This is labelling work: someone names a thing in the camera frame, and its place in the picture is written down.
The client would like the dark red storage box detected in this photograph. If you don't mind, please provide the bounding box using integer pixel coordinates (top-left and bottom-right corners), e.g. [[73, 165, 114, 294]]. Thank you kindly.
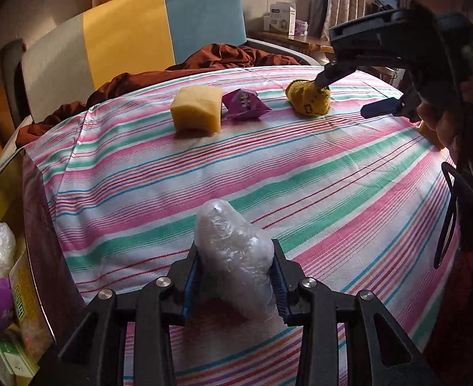
[[0, 151, 80, 386]]

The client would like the grey yellow blue sofa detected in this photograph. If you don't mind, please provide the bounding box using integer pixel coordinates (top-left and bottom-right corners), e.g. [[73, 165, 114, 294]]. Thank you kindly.
[[0, 0, 321, 129]]

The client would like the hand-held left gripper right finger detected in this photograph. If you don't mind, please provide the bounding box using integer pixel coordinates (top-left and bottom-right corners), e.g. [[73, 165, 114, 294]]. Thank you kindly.
[[270, 239, 438, 386]]

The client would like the white carton on sill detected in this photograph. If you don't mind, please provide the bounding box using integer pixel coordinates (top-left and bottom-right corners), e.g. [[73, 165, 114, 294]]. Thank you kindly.
[[263, 2, 297, 35]]

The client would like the yellow sponge wedge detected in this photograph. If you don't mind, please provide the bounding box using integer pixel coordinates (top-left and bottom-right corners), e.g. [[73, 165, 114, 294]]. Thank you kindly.
[[170, 86, 223, 133]]

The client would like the large purple packet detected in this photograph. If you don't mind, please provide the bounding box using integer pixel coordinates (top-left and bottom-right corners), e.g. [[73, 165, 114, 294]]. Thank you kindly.
[[222, 88, 272, 120]]

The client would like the wooden side table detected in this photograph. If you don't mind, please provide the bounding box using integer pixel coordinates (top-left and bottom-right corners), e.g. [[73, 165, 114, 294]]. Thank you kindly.
[[248, 30, 336, 55]]

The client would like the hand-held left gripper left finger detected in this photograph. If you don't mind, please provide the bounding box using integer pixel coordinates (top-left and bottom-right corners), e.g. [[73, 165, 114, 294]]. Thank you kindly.
[[57, 244, 200, 386]]

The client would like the green and white carton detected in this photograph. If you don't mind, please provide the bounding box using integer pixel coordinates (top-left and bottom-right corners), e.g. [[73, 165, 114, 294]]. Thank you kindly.
[[0, 335, 40, 386]]

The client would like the beige curtain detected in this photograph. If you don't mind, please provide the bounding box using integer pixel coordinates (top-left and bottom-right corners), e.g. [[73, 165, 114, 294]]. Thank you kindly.
[[311, 0, 373, 43]]

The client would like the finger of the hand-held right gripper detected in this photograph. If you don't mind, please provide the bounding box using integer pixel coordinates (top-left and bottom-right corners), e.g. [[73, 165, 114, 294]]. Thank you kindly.
[[315, 60, 360, 88], [360, 96, 408, 119]]

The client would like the person's right hand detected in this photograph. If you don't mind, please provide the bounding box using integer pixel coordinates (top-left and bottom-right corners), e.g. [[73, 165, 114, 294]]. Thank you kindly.
[[417, 70, 473, 150]]

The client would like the brown blanket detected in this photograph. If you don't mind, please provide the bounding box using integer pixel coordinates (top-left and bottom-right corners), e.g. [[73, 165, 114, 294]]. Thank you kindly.
[[17, 43, 303, 145]]

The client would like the black wrist strap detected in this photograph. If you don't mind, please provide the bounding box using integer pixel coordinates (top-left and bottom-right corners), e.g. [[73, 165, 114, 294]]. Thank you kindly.
[[433, 162, 461, 269]]

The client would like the striped bed sheet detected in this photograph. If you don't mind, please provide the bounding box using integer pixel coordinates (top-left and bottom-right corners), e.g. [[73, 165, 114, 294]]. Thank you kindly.
[[23, 64, 462, 386]]

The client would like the yellow knitted sock ball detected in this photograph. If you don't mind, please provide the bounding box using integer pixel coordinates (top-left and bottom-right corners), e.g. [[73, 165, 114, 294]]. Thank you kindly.
[[285, 79, 331, 118]]

